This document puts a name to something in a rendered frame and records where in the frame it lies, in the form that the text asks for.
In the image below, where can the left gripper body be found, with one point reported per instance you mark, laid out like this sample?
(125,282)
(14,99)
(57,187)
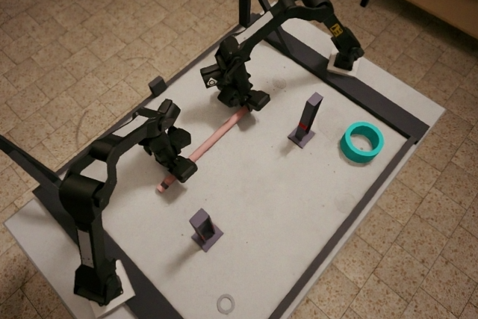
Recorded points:
(256,99)

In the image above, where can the pink long bar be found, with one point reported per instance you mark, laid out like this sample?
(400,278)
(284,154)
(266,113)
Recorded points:
(206,145)

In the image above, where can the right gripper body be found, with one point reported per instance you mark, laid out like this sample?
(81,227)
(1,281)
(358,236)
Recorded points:
(183,168)

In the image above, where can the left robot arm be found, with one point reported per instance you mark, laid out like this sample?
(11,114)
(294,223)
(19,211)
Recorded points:
(236,49)

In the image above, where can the teal open ring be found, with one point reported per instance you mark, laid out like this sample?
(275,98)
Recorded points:
(368,130)

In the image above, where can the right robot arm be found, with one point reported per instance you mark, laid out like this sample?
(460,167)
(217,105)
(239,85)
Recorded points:
(84,198)

